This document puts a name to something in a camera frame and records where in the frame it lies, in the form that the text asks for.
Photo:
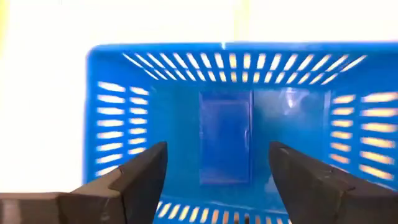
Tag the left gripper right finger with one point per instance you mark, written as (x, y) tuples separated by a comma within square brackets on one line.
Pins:
[(317, 196)]

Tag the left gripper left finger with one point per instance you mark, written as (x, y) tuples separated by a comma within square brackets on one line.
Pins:
[(124, 199)]

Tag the blue box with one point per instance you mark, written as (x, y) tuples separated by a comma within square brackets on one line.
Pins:
[(224, 137)]

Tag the blue plastic basket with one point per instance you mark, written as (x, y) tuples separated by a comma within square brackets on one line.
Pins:
[(174, 124)]

